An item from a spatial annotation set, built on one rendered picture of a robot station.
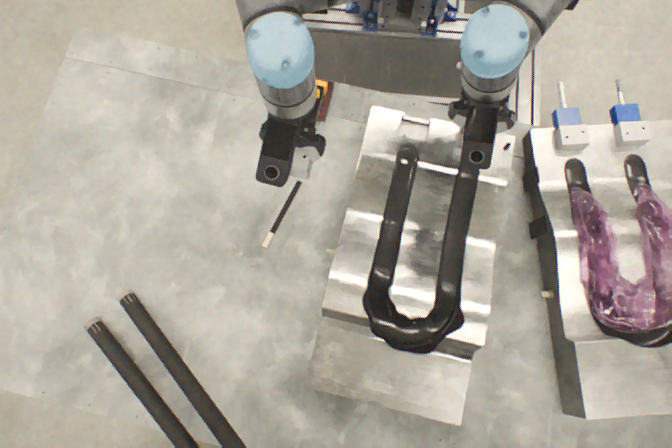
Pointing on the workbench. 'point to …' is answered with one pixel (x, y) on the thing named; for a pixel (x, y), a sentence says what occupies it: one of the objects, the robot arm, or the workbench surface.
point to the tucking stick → (282, 214)
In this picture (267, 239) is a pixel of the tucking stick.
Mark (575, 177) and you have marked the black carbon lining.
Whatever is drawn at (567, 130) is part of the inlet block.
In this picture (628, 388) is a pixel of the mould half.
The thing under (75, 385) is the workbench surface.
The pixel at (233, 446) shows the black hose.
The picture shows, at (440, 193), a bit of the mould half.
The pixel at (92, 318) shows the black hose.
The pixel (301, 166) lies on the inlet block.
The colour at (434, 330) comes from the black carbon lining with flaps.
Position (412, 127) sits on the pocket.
